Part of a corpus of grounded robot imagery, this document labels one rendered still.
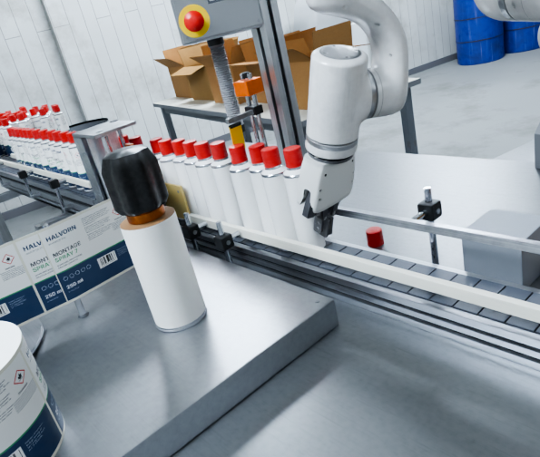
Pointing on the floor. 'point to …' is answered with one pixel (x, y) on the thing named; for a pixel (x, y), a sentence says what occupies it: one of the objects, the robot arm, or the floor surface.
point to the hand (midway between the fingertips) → (323, 224)
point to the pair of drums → (489, 35)
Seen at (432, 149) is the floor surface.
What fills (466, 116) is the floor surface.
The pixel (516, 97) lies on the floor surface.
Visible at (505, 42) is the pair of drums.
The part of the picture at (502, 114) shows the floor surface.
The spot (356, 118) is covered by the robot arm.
